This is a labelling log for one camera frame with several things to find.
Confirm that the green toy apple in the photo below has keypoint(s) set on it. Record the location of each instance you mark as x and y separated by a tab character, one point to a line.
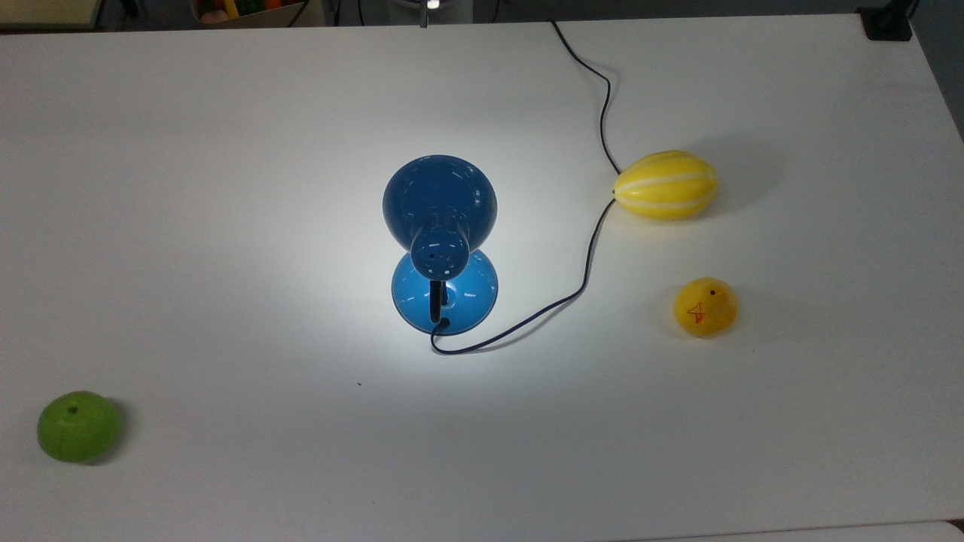
79	427

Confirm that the yellow toy pear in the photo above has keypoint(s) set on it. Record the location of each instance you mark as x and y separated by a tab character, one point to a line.
708	309

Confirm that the box of coloured toys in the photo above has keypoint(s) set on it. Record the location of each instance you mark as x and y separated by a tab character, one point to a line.
241	10

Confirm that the black table clamp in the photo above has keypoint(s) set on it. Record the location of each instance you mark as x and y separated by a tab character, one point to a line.
887	24

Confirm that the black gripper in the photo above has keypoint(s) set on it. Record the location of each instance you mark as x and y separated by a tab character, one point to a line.
433	4

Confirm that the blue desk lamp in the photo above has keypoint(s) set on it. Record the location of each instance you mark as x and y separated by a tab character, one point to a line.
437	196

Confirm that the yellow striped toy melon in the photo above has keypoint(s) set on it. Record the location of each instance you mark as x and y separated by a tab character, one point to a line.
666	188

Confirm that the beige board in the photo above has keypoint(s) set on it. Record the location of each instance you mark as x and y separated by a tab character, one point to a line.
45	12

